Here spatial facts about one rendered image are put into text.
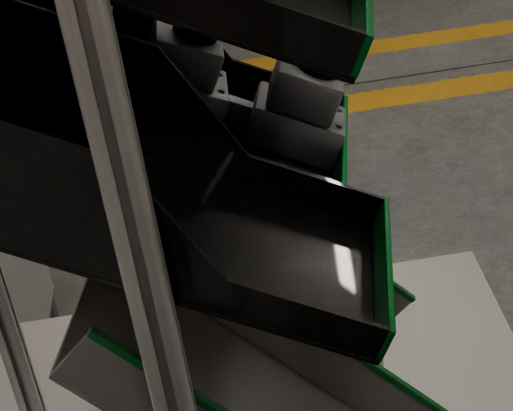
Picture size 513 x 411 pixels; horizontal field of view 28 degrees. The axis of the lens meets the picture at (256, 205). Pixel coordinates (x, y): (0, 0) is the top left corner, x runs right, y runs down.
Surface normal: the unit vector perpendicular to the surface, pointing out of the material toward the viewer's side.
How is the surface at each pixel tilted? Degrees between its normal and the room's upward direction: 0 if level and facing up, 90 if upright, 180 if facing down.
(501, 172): 0
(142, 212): 90
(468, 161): 0
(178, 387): 90
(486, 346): 0
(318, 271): 25
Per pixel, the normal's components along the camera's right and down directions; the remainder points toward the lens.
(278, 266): 0.30, -0.79
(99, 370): -0.08, 0.53
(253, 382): 0.61, -0.65
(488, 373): -0.13, -0.85
